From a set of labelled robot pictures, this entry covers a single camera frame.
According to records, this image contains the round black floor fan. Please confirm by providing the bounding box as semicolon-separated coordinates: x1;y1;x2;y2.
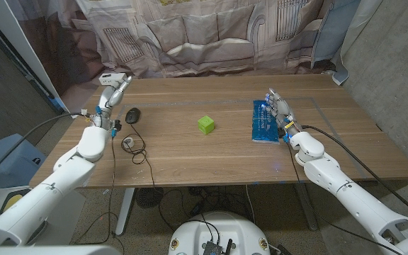
135;187;164;209

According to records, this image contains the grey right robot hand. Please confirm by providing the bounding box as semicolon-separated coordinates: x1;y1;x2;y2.
264;88;300;138

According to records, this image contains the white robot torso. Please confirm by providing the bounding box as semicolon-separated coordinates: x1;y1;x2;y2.
168;211;271;255

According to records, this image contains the blue gel pack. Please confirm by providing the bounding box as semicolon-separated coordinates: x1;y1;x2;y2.
251;99;281;145

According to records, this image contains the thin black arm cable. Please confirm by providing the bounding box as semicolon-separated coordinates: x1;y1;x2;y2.
71;134;125;249
287;140;403;255

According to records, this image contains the black floor cable tangle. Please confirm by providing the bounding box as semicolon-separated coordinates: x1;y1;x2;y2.
157;186;256;233

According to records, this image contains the green block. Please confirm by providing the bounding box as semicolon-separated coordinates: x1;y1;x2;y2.
197;115;215;135

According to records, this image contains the blue-grey bin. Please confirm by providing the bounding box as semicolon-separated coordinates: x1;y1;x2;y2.
0;133;47;194

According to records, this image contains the white table leg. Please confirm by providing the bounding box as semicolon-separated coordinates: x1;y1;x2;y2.
115;187;136;235

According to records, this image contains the black module with antenna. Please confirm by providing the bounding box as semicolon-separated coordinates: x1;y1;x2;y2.
200;239;234;255

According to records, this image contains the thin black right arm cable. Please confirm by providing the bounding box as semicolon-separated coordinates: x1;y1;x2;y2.
287;140;403;255

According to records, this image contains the printed sofa backdrop curtain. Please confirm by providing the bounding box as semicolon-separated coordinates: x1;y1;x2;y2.
4;0;384;118

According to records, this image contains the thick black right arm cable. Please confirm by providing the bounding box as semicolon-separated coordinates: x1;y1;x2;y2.
300;125;408;224

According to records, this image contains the black computer mouse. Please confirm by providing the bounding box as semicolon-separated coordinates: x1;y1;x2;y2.
125;107;142;125

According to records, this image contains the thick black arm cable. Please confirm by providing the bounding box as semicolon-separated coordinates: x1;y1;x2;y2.
0;112;86;188
300;125;408;224

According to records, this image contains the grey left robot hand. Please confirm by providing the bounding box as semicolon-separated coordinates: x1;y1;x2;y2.
92;75;133;129

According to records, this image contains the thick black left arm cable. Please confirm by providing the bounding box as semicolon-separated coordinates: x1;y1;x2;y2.
0;112;86;188

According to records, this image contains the white upright panel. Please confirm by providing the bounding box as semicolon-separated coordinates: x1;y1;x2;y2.
0;0;79;119

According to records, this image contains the grey table leg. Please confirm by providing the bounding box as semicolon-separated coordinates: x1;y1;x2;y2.
295;182;319;231

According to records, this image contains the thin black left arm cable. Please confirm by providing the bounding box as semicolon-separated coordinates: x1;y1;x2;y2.
71;134;125;249

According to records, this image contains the white power strip box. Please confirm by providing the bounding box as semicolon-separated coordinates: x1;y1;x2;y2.
98;72;128;87

